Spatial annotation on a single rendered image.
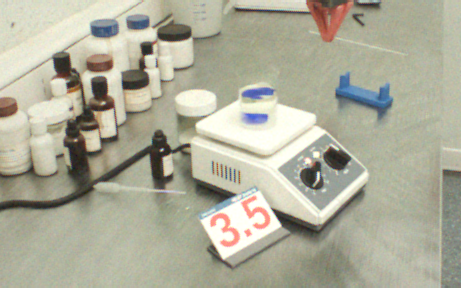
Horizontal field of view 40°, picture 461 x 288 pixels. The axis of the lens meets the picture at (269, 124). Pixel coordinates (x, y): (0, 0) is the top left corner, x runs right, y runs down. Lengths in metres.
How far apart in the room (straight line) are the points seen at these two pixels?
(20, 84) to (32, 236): 0.31
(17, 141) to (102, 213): 0.17
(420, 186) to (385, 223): 0.10
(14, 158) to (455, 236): 1.50
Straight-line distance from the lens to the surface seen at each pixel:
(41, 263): 0.76
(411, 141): 0.98
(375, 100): 1.08
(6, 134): 0.91
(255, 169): 0.76
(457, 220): 2.17
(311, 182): 0.75
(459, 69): 2.29
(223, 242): 0.72
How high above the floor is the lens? 1.20
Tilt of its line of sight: 26 degrees down
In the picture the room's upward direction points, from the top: straight up
